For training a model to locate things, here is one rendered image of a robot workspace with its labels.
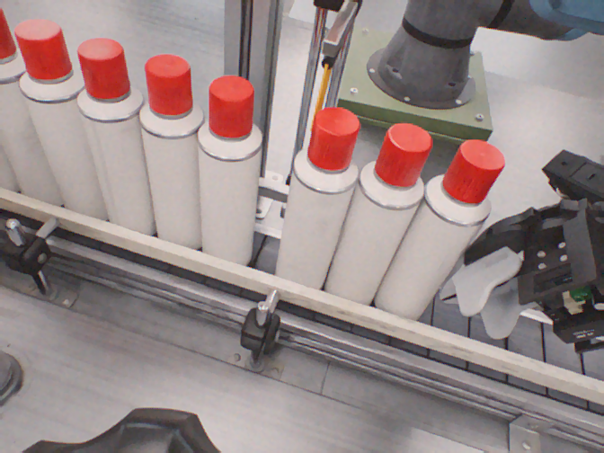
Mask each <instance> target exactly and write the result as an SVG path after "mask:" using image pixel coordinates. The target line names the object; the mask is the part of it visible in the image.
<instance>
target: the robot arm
mask: <svg viewBox="0 0 604 453"><path fill-rule="evenodd" d="M478 28H486V29H491V30H496V31H506V32H510V33H516V34H521V35H526V36H531V37H537V38H538V39H541V40H560V41H570V40H576V39H579V38H580V37H582V36H583V35H585V34H587V33H588V32H589V33H592V34H596V35H601V36H604V0H408V1H407V5H406V7H405V11H404V17H403V20H402V22H401V25H400V27H399V28H398V30H397V31H396V33H395V35H394V36H393V37H392V39H391V40H390V41H389V42H388V44H387V45H386V47H385V49H384V50H383V52H382V54H381V57H380V60H379V63H378V72H379V73H380V75H381V77H382V78H383V79H384V80H385V81H386V82H387V83H388V84H389V85H390V86H392V87H393V88H395V89H396V90H397V91H399V92H401V93H404V94H406V95H409V96H412V97H414V98H418V99H422V100H428V101H445V100H449V99H452V98H455V97H457V96H458V95H460V94H461V93H462V92H463V90H464V87H465V85H466V82H467V79H468V72H469V61H470V51H471V44H472V42H473V39H474V37H475V34H476V32H477V30H478ZM541 170H542V172H543V173H544V174H545V175H546V177H547V178H548V179H549V181H548V184H549V185H550V186H551V188H552V189H553V190H554V191H555V192H556V193H557V194H558V195H559V196H560V197H561V198H562V199H561V200H559V203H556V204H553V205H551V206H544V207H542V208H540V209H535V208H534V207H529V208H528V209H526V210H525V211H523V212H521V213H519V214H516V215H513V216H509V217H506V218H503V219H501V220H499V221H497V222H495V223H493V224H492V225H490V226H489V227H487V228H486V229H485V231H483V232H482V234H481V235H480V236H478V237H477V238H476V240H475V241H474V242H473V243H472V244H471V245H469V246H468V247H467V249H466V251H465V253H464V254H463V255H462V257H461V258H460V259H459V260H458V261H457V263H456V265H455V266H454V268H453V269H452V271H451V272H450V274H449V275H448V277H447V278H446V279H445V280H444V282H443V283H442V286H441V289H440V295H439V299H441V300H443V302H444V303H449V304H458V305H459V309H460V312H461V314H462V315H463V316H466V317H469V316H472V315H476V314H477V313H479V312H480V314H481V317H482V319H483V322H484V327H485V330H486V332H487V334H488V335H489V336H490V337H492V338H494V339H501V338H504V337H507V336H508V335H510V334H511V332H512V330H513V328H514V325H515V324H516V322H517V320H518V318H519V315H520V314H521V313H522V312H523V311H524V310H526V309H529V308H532V307H535V306H541V307H542V308H543V309H544V311H542V313H543V314H544V315H546V316H547V317H548V318H549V319H550V320H551V321H552V324H553V333H554V334H555V335H556V336H557V337H558V338H560V339H561V340H562V341H563V342H564V343H566V344H570V343H574V349H575V352H576V353H577V354H579V353H584V352H588V351H595V350H600V349H604V342H596V343H592V342H591V339H593V338H597V337H601V336H604V165H602V164H598V163H596V162H594V161H592V160H590V159H589V158H587V157H585V156H583V155H576V154H575V153H572V152H570V151H568V150H565V149H563V150H562V151H561V152H560V153H558V154H557V155H556V156H555V157H554V158H553V159H552V160H551V161H549V162H548V163H547V164H546V165H545V166H544V167H543V168H542V169H541ZM521 251H523V260H524V261H522V260H521V259H520V257H519V256H518V253H520V252H521Z"/></svg>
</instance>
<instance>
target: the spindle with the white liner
mask: <svg viewBox="0 0 604 453"><path fill-rule="evenodd" d="M21 453H223V452H221V451H220V450H219V449H218V448H217V447H216V446H215V445H214V444H213V442H212V441H211V440H210V438H209V436H208V434H207V433H206V431H205V429H204V427H203V425H202V423H201V421H200V418H199V416H198V415H197V414H196V413H190V412H186V411H182V410H176V409H170V408H159V407H143V408H135V409H133V410H132V411H131V412H130V413H128V414H127V415H126V416H125V417H123V418H122V419H121V420H120V421H119V422H117V423H116V424H114V425H113V426H112V427H110V428H109V429H108V430H107V431H105V432H103V433H101V434H100V435H98V436H96V437H94V438H92V439H90V440H87V441H84V442H79V443H65V442H56V441H50V440H39V441H37V442H36V443H34V444H32V445H31V446H29V447H28V448H26V449H25V450H23V451H22V452H21Z"/></svg>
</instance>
